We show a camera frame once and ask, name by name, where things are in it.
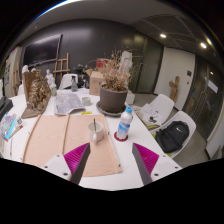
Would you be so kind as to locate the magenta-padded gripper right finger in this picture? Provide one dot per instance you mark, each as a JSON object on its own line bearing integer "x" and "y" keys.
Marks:
{"x": 146, "y": 158}

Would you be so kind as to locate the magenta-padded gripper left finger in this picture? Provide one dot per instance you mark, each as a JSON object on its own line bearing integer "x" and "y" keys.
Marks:
{"x": 76, "y": 158}

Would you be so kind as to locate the white blue-capped drink bottle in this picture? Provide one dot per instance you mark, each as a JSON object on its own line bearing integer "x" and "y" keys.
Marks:
{"x": 124, "y": 125}

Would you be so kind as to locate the white ceramic mug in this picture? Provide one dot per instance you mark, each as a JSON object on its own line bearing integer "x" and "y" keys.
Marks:
{"x": 96, "y": 133}

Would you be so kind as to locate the black backpack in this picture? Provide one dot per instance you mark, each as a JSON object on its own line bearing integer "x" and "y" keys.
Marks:
{"x": 171, "y": 136}

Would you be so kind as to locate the yellow marker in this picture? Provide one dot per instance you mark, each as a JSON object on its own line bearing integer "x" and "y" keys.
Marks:
{"x": 86, "y": 113}

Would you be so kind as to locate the stack of loose papers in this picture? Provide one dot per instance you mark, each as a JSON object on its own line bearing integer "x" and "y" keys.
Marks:
{"x": 150, "y": 111}

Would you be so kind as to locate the grey plant saucer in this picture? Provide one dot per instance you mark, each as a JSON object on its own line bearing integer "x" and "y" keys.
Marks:
{"x": 100, "y": 110}

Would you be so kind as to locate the printed newspaper sheet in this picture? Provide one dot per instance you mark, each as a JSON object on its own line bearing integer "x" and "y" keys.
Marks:
{"x": 68, "y": 103}

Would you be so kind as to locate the white chair with green cushion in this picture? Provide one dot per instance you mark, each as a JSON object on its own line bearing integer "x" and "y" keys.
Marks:
{"x": 165, "y": 101}
{"x": 186, "y": 116}

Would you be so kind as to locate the small white tape roll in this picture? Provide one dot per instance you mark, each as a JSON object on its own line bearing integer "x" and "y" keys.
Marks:
{"x": 86, "y": 101}

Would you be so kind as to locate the small white box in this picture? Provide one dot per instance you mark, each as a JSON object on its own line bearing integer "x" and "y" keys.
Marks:
{"x": 130, "y": 98}

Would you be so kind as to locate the dried plant in grey pot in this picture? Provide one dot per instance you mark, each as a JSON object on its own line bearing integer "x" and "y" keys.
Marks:
{"x": 111, "y": 100}

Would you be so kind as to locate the green-tinted spray bottle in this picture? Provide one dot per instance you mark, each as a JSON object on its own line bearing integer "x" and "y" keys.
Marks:
{"x": 53, "y": 90}

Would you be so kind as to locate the dark glass bottle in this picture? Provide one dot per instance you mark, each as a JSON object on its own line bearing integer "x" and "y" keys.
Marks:
{"x": 74, "y": 85}

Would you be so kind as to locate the wooden figure sculpture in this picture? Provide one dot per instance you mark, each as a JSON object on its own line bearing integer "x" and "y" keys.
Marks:
{"x": 174, "y": 88}

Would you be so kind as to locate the colourful printed book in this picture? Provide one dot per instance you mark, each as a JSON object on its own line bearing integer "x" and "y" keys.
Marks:
{"x": 7, "y": 125}

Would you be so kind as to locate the brown cardboard box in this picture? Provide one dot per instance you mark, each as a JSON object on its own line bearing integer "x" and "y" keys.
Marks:
{"x": 96, "y": 83}

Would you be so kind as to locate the plain white chair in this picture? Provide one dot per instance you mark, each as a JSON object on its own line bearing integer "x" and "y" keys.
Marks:
{"x": 68, "y": 80}

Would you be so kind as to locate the small white figure statue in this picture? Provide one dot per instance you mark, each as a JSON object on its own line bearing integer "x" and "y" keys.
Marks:
{"x": 49, "y": 77}

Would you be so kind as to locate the black box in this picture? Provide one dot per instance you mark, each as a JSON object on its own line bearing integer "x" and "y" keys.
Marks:
{"x": 5, "y": 106}

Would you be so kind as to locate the wooden easel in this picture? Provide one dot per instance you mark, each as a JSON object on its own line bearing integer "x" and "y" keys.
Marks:
{"x": 61, "y": 70}

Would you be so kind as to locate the red box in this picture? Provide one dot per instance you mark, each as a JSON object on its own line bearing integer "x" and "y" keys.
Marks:
{"x": 101, "y": 62}

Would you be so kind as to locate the white plaster torso statue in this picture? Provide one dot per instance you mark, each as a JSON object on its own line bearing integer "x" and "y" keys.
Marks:
{"x": 126, "y": 60}

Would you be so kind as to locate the white plaster bust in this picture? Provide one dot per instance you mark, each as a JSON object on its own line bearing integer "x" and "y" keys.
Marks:
{"x": 25, "y": 69}

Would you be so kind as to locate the white storage cabinet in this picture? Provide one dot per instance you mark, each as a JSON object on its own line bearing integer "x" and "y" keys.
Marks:
{"x": 11, "y": 70}

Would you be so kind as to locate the round recessed ceiling light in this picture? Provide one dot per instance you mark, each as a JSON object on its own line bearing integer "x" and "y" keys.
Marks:
{"x": 203, "y": 45}
{"x": 162, "y": 35}

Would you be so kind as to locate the long ceiling strip light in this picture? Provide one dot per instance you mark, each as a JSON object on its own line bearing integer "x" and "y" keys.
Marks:
{"x": 53, "y": 6}

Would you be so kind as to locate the dark wall screen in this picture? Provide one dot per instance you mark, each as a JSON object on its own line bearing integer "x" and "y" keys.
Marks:
{"x": 41, "y": 50}

